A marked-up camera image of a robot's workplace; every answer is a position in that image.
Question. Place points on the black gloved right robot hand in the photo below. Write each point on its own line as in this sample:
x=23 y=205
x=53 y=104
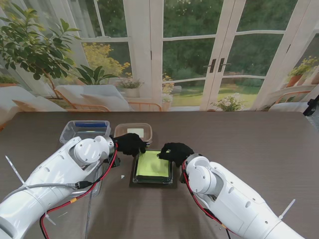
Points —
x=177 y=153

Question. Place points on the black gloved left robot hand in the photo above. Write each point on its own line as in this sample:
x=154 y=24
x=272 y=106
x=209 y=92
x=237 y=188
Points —
x=130 y=144

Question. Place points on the small clear lid white label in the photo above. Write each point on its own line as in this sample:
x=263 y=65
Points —
x=135 y=130

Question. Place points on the brown translucent container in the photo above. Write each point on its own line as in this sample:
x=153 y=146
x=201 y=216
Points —
x=149 y=135

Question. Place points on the clear lid with green sheet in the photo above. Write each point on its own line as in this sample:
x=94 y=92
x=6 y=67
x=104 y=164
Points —
x=152 y=166

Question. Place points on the black plastic container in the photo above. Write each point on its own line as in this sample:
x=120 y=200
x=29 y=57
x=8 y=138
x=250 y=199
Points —
x=152 y=179

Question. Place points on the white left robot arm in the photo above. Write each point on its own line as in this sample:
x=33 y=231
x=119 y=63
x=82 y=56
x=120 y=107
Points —
x=49 y=179

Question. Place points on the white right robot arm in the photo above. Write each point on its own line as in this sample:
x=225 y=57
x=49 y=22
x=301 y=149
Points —
x=231 y=194

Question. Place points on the clear container with blue clips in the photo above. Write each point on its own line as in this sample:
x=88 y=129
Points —
x=82 y=128

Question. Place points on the large clear lid blue sticker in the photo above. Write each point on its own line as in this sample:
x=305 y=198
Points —
x=98 y=184

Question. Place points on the black tripod stand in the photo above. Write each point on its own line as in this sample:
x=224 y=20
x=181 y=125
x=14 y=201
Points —
x=311 y=105

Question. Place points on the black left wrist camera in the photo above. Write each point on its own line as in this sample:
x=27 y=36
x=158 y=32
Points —
x=114 y=163

